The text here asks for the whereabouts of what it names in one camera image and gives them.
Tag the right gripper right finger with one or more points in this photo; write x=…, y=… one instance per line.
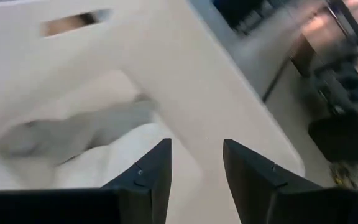
x=253, y=177

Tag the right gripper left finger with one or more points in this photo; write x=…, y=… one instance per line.
x=141, y=177

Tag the white cloth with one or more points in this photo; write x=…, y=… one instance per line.
x=120, y=161

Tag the grey garment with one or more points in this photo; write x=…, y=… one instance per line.
x=73, y=133

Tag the white plastic laundry basket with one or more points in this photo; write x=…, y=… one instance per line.
x=166, y=62

